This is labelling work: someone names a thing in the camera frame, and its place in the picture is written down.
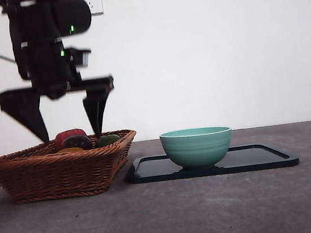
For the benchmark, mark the red apple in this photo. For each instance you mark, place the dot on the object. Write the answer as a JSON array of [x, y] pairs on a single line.
[[66, 134]]

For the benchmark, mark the white wall socket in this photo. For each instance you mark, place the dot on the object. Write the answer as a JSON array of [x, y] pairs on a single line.
[[96, 4]]

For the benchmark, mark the dark green rectangular tray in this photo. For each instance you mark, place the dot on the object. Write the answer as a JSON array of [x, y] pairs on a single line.
[[249, 161]]

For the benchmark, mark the brown kiwi fruit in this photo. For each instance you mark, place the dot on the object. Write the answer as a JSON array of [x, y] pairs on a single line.
[[71, 150]]

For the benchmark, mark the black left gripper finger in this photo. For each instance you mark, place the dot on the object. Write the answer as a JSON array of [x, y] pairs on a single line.
[[28, 118], [96, 112]]

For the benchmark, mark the dark purple plum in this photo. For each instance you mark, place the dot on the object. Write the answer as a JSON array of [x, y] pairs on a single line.
[[76, 143]]

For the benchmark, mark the brown wicker basket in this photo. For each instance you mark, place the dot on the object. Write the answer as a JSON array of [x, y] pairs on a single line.
[[58, 176]]

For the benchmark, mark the green lime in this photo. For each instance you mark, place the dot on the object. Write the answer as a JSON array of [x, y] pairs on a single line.
[[107, 140]]

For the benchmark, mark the teal ribbed bowl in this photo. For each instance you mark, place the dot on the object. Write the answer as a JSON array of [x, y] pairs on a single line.
[[197, 148]]

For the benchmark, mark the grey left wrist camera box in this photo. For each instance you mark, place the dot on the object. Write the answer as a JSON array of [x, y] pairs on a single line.
[[83, 57]]

